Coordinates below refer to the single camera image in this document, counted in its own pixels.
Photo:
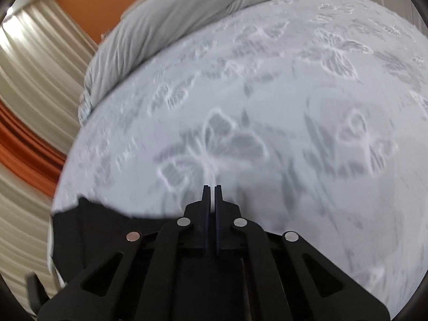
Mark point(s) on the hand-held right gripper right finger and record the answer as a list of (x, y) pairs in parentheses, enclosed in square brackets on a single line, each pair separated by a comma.
[(222, 227)]

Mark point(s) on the orange curtain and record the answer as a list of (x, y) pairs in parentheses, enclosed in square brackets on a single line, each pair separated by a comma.
[(26, 147)]

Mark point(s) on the bed with butterfly sheet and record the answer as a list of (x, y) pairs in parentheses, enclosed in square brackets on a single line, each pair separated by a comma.
[(284, 107)]

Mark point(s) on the beige curtain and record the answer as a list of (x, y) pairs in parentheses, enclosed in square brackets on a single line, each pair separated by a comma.
[(33, 73)]

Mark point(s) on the grey duvet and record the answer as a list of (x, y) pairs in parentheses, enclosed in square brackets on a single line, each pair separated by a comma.
[(160, 23)]

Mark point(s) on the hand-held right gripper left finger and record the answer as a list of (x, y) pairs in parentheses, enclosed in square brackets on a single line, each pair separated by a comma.
[(200, 227)]

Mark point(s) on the black pants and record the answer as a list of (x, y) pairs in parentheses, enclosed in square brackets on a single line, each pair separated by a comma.
[(87, 222)]

